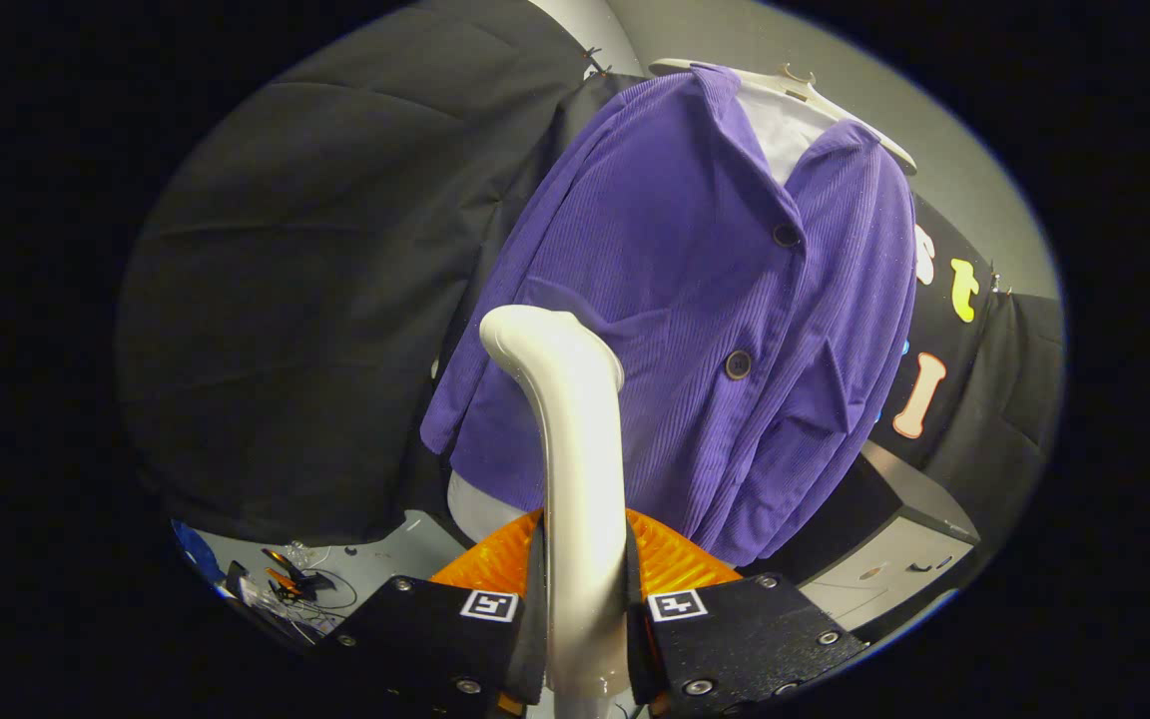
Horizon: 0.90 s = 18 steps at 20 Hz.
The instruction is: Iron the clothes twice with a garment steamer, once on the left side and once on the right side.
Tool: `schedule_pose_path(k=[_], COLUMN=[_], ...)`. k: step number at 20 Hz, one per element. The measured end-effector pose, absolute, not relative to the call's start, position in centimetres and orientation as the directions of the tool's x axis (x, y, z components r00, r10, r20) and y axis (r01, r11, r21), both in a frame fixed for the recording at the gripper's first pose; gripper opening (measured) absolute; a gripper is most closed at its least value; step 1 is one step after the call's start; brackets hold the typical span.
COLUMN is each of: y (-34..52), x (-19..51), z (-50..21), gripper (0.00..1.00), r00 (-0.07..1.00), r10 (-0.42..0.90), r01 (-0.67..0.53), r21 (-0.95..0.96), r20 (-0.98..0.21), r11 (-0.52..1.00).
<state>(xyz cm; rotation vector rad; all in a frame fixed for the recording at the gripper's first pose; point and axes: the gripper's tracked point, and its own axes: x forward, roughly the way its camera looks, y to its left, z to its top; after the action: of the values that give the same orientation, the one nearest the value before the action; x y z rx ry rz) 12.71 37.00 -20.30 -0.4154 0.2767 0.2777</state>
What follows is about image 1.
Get white garment steamer head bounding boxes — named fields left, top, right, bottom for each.
left=478, top=305, right=633, bottom=719

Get purple corduroy jacket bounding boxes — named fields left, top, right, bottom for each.
left=420, top=62, right=918, bottom=568

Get white plastic clothes hanger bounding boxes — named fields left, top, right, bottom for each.
left=648, top=57, right=918, bottom=176

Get white undershirt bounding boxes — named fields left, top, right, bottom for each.
left=446, top=82, right=841, bottom=545

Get blue cloth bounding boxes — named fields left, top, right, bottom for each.
left=173, top=519, right=227, bottom=585

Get orange black tool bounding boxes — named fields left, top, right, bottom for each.
left=261, top=547, right=336, bottom=600

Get black cables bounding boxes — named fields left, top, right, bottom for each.
left=236, top=544, right=358, bottom=640

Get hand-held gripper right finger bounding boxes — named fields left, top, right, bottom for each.
left=625, top=507, right=867, bottom=719

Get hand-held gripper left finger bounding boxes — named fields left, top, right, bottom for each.
left=313, top=507, right=548, bottom=719

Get grey drawer cabinet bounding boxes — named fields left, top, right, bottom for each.
left=740, top=439, right=982, bottom=645

